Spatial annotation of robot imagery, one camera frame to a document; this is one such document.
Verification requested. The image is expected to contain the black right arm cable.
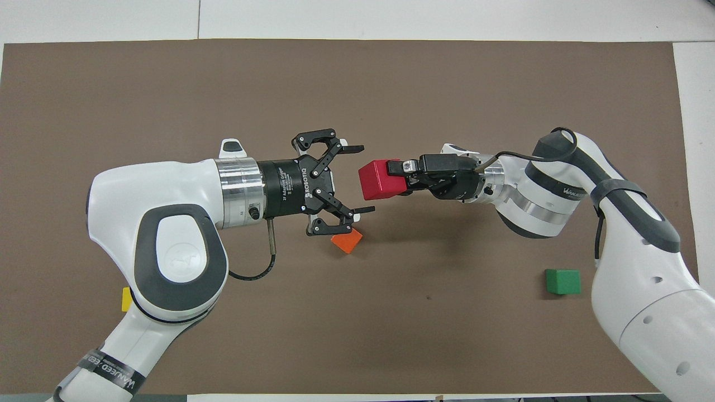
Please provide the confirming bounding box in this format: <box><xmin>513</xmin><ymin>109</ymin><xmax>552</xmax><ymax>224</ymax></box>
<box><xmin>475</xmin><ymin>127</ymin><xmax>608</xmax><ymax>260</ymax></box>

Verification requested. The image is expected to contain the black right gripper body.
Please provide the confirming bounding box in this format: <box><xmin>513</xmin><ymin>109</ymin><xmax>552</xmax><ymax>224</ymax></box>
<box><xmin>420</xmin><ymin>155</ymin><xmax>484</xmax><ymax>202</ymax></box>

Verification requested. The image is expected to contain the green cube block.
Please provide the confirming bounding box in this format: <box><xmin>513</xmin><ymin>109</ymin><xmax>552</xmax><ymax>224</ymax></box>
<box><xmin>545</xmin><ymin>269</ymin><xmax>581</xmax><ymax>295</ymax></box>

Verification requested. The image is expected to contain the brown table mat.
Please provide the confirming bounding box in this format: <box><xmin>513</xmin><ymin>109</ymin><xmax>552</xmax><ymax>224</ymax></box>
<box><xmin>0</xmin><ymin>38</ymin><xmax>713</xmax><ymax>395</ymax></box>

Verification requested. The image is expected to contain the red cube block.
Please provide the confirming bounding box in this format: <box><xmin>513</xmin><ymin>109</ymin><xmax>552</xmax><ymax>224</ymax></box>
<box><xmin>358</xmin><ymin>159</ymin><xmax>408</xmax><ymax>202</ymax></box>

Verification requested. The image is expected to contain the orange cube block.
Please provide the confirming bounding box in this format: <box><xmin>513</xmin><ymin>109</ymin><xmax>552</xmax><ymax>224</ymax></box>
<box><xmin>331</xmin><ymin>228</ymin><xmax>363</xmax><ymax>255</ymax></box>

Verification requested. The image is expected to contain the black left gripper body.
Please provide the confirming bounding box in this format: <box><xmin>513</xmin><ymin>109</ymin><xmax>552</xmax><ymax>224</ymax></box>
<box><xmin>259</xmin><ymin>157</ymin><xmax>336</xmax><ymax>219</ymax></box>

